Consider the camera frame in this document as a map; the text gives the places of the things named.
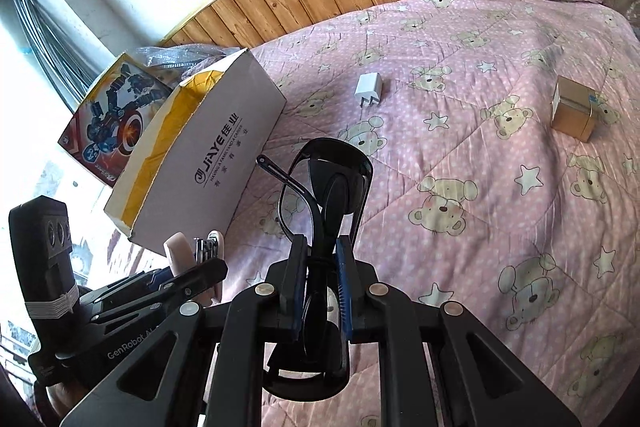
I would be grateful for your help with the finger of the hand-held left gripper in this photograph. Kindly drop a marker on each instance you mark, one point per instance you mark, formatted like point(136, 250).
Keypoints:
point(125, 289)
point(200, 279)

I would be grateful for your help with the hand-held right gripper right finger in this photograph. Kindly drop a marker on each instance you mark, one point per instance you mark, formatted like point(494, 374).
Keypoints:
point(343, 282)

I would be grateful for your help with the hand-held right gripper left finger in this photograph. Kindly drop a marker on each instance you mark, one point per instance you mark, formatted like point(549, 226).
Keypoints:
point(296, 272)

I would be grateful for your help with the black glasses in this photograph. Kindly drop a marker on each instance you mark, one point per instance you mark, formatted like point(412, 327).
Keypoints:
point(340, 152)

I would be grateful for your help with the white cardboard box yellow inside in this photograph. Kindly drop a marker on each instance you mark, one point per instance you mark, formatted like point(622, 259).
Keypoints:
point(225, 147)

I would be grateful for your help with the person's left hand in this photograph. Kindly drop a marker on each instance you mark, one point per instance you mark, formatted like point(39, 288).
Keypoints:
point(70, 397)

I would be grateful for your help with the robot print toy box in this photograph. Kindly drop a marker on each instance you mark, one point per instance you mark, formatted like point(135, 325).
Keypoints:
point(110, 117)

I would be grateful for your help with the white charger plug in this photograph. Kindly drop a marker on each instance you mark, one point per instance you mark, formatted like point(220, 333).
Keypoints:
point(370, 86)

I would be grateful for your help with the grey window bars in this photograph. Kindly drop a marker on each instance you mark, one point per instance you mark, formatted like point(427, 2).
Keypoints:
point(50, 32)

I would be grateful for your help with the small gold box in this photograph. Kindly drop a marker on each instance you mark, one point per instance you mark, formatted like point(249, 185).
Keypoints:
point(570, 112)

